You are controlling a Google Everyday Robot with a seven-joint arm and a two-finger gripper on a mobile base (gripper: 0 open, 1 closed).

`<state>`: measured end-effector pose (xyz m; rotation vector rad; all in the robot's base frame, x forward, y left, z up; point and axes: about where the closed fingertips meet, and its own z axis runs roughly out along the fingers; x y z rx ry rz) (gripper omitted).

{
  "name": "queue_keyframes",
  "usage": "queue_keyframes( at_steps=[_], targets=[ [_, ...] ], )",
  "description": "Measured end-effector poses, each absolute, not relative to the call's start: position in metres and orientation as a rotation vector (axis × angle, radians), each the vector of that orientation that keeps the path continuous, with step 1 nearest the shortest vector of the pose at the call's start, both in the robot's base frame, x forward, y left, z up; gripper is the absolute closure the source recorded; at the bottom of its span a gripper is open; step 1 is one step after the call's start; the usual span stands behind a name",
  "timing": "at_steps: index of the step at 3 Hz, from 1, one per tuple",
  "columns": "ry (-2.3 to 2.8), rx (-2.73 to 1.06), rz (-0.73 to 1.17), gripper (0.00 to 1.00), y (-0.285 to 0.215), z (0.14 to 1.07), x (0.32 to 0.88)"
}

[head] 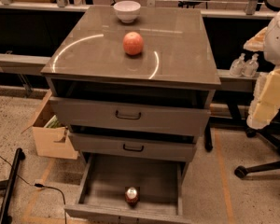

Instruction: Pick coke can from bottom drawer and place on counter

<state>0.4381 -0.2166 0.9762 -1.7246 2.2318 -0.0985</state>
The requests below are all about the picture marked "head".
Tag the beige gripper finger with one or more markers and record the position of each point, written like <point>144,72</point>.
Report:
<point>266,103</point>
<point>256,43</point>

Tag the red coke can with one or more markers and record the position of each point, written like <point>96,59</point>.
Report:
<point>131,196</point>

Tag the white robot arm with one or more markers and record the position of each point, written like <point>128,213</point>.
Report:
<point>272,41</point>

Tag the grey drawer cabinet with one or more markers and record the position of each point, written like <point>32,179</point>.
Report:
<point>176,67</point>

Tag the grey middle drawer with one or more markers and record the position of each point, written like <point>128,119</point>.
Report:
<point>156,150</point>

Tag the grey top drawer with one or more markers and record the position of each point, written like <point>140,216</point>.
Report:
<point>130,117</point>

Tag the grey open bottom drawer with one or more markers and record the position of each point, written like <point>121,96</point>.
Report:
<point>101,195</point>

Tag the left clear sanitizer bottle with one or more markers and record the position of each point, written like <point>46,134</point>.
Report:
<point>237,66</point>

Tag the black office chair base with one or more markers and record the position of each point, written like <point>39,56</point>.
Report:
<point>270,136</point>

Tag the red apple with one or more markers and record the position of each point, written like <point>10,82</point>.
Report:
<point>133,43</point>

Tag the white bowl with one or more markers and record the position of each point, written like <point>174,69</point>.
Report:
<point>127,11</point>

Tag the cardboard box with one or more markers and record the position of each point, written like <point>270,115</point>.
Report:
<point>49,142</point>

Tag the black floor stand leg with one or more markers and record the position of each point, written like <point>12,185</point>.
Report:
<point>8,185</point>

